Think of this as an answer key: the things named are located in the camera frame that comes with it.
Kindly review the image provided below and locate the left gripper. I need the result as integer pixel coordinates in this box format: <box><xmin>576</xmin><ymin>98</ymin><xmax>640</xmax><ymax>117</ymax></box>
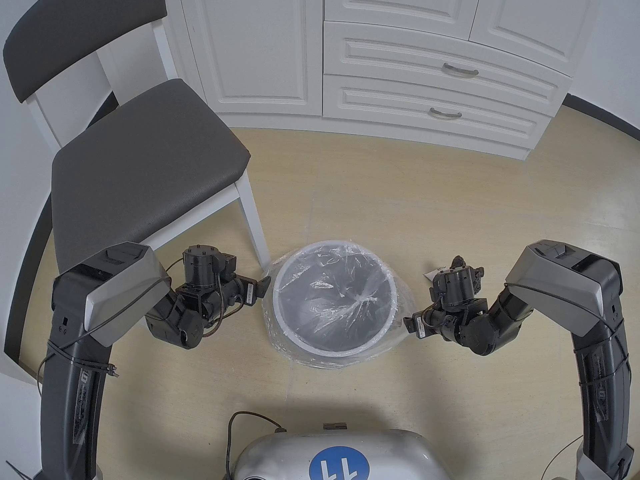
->
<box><xmin>220</xmin><ymin>275</ymin><xmax>273</xmax><ymax>315</ymax></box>

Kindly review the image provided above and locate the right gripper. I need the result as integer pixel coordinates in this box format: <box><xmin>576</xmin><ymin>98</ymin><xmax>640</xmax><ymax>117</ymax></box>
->
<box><xmin>403</xmin><ymin>310</ymin><xmax>451</xmax><ymax>342</ymax></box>

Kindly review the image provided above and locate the clear plastic bag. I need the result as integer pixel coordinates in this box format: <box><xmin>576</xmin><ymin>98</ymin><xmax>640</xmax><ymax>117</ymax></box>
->
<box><xmin>261</xmin><ymin>238</ymin><xmax>417</xmax><ymax>371</ymax></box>

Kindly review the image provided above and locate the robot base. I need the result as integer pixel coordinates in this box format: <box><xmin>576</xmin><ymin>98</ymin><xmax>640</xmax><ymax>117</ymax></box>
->
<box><xmin>235</xmin><ymin>422</ymin><xmax>451</xmax><ymax>480</ymax></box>

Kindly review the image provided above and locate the white trash bin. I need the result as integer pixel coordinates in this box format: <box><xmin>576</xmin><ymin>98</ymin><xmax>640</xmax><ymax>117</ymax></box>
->
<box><xmin>274</xmin><ymin>240</ymin><xmax>401</xmax><ymax>356</ymax></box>

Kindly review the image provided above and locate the white chair with grey seat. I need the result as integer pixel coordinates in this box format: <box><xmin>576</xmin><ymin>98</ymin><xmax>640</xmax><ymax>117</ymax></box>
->
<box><xmin>2</xmin><ymin>0</ymin><xmax>272</xmax><ymax>276</ymax></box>

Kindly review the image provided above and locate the black cable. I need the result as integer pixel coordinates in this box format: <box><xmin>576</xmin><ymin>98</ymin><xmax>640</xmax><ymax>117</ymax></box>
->
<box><xmin>226</xmin><ymin>410</ymin><xmax>287</xmax><ymax>480</ymax></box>

